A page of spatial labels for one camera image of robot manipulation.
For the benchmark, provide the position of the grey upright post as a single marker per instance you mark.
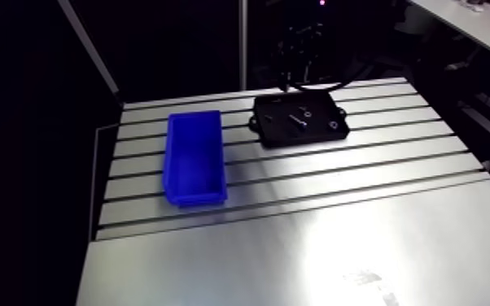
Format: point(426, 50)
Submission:
point(243, 42)

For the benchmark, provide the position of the black tray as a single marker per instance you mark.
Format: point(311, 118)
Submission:
point(283, 130)

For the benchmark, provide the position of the blue bin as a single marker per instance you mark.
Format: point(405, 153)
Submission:
point(193, 171)

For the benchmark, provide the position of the steel bolt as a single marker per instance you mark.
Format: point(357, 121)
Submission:
point(297, 121)

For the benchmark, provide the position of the grey slanted bar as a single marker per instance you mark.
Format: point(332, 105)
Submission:
point(91, 47)

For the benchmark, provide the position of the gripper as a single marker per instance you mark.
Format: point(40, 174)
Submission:
point(298, 51)

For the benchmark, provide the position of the pale desk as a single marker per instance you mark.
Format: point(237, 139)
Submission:
point(480, 23)

